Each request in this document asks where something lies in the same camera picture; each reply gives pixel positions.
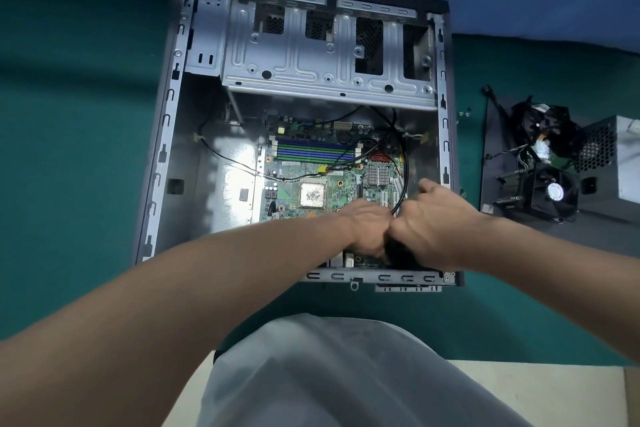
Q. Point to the person's right hand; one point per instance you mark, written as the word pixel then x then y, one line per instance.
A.
pixel 445 231

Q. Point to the person's left hand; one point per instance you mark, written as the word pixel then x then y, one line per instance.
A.
pixel 370 231

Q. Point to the green motherboard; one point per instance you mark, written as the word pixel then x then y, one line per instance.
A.
pixel 345 191

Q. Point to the black processor cooler fan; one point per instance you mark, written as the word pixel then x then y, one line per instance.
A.
pixel 552 191

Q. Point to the cluster of silver screws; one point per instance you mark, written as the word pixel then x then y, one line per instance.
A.
pixel 465 112

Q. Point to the hard drive with cables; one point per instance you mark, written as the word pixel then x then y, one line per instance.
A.
pixel 560 126

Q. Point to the black side panel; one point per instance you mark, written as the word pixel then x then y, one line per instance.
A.
pixel 610 226

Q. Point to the desktop computer case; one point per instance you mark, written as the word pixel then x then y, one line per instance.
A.
pixel 200 191

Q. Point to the silver metal drive cage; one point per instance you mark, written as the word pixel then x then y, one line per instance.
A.
pixel 300 61

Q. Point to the silver power supply unit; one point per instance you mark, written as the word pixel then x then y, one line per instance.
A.
pixel 625 166

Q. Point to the person's right forearm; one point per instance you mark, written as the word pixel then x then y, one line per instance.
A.
pixel 565 276

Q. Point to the person's left forearm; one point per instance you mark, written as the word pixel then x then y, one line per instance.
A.
pixel 175 311

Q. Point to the person's white shirt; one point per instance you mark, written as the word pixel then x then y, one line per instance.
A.
pixel 350 376

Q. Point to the green floor mat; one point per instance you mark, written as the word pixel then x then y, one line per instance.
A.
pixel 75 141

